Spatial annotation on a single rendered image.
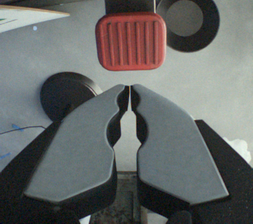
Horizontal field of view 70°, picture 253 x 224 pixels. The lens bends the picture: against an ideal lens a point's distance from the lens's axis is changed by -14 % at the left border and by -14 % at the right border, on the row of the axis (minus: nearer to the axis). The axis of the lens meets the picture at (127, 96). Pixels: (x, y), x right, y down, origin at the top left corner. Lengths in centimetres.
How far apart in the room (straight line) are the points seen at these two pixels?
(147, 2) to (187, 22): 76
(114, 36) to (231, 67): 99
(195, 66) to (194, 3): 32
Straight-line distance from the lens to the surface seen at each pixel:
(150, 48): 21
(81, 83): 107
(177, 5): 98
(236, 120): 138
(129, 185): 153
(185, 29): 101
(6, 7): 55
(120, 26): 20
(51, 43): 107
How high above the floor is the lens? 96
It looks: 59 degrees down
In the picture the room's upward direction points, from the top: 177 degrees counter-clockwise
